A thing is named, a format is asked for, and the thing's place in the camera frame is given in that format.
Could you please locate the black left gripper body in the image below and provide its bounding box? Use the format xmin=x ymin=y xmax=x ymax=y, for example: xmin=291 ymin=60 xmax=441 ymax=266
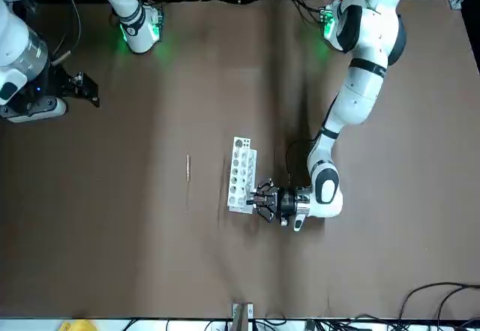
xmin=276 ymin=188 xmax=298 ymax=219

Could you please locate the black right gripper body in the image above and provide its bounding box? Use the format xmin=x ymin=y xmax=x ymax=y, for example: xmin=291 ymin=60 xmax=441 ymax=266
xmin=22 ymin=64 xmax=68 ymax=107

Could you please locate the white test tube rack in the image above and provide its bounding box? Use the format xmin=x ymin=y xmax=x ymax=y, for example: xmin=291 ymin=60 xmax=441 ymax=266
xmin=226 ymin=136 xmax=260 ymax=215

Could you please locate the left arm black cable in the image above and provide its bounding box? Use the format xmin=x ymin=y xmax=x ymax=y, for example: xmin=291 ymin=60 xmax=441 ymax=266
xmin=285 ymin=94 xmax=338 ymax=188

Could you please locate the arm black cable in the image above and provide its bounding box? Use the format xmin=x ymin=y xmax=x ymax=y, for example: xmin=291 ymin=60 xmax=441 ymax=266
xmin=285 ymin=94 xmax=338 ymax=188
xmin=51 ymin=0 xmax=83 ymax=66

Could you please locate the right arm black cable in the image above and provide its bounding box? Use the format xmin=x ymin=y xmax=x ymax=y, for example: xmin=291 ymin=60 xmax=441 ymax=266
xmin=51 ymin=0 xmax=83 ymax=66

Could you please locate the aluminium post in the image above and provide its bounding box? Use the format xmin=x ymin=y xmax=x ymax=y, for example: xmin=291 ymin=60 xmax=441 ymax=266
xmin=230 ymin=300 xmax=254 ymax=331

